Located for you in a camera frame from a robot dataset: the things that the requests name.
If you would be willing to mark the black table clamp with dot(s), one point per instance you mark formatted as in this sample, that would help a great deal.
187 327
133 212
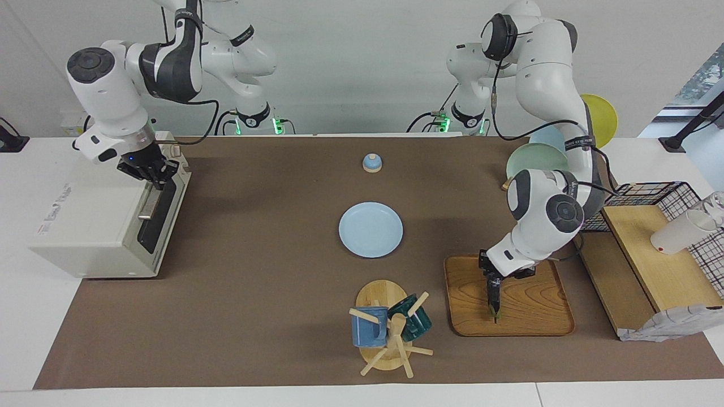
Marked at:
11 142

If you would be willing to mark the wooden mug tree stand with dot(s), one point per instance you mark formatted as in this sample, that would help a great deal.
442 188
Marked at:
382 294

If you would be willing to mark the white wall socket box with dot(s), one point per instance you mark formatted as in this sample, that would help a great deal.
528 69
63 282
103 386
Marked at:
70 121

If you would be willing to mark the blue mug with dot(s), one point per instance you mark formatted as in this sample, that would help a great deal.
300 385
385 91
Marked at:
366 330

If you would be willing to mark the wooden shelf box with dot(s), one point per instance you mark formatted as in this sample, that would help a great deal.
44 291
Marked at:
662 265

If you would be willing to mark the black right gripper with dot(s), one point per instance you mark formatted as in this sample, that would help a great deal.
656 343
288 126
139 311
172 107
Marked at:
147 164

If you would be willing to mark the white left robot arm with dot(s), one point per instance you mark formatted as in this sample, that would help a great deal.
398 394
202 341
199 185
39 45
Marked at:
543 73

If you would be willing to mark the dark green mug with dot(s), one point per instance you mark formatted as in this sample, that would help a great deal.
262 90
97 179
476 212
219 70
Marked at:
419 325

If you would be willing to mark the white toaster oven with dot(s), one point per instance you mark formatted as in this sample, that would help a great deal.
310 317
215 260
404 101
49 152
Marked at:
85 220

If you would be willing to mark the white cup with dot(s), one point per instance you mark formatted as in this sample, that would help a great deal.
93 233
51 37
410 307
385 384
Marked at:
676 234

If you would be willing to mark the grey white checked cloth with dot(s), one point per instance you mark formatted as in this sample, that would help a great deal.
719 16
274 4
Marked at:
662 328

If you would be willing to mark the pale green plate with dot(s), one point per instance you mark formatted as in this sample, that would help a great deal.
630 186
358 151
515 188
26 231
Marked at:
534 161

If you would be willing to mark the dark purple eggplant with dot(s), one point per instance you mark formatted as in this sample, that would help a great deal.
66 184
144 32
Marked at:
494 308

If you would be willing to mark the brown table mat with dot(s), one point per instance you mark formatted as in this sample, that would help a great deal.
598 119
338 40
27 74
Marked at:
254 294

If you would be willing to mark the wooden plate rack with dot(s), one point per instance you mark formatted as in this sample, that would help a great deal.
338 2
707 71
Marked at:
505 183

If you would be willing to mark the wooden tray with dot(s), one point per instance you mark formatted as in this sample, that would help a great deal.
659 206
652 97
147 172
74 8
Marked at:
531 311

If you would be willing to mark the yellow plate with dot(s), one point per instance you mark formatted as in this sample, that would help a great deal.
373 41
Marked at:
602 116

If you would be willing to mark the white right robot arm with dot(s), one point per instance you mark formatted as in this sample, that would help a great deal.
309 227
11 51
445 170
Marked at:
107 102

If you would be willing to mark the clear glass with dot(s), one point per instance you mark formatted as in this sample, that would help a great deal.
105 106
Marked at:
717 203

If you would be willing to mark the light blue racked plate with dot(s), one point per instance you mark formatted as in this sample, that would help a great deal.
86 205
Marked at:
548 138

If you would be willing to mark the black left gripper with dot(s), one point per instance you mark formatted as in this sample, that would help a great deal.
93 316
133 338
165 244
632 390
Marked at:
485 261

